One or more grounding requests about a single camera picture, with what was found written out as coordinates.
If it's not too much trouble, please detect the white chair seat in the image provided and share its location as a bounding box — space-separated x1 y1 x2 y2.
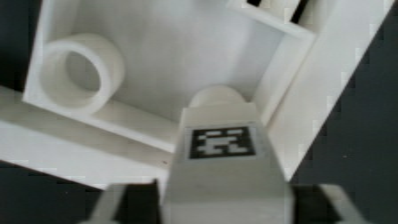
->
23 0 314 150

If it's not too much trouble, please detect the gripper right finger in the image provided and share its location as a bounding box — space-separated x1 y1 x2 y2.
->
319 184 373 224

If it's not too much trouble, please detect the white chair leg block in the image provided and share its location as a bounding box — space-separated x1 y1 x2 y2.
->
161 86 293 224

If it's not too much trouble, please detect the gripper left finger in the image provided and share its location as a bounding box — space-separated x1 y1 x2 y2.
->
78 184 126 224

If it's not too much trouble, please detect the white L-shaped fence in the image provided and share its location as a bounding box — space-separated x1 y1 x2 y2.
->
0 0 396 187

